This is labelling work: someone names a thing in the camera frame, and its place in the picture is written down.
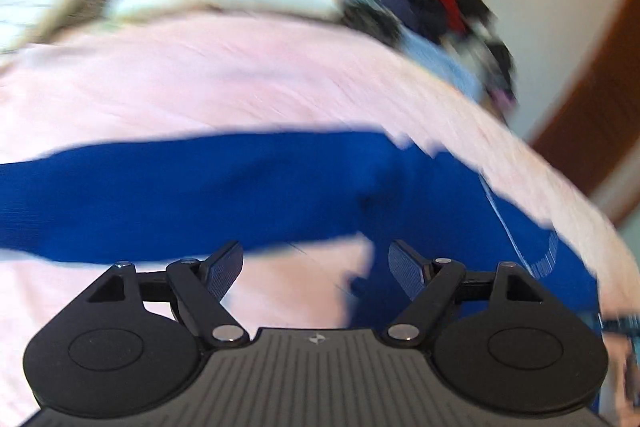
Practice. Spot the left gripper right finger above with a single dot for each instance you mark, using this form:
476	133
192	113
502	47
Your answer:
430	286

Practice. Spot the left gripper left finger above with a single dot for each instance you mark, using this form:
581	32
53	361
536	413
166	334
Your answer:
199	287

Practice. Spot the blue knit sweater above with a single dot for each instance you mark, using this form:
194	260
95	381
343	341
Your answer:
513	350

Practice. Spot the pile of dark and red clothes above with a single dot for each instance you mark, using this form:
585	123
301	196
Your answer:
465	29

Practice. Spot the pink bed blanket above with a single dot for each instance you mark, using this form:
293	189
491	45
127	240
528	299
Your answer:
208	72

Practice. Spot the light blue knit blanket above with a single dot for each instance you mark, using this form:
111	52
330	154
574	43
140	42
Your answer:
439	63

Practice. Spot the brown wooden door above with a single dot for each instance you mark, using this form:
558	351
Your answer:
597	124

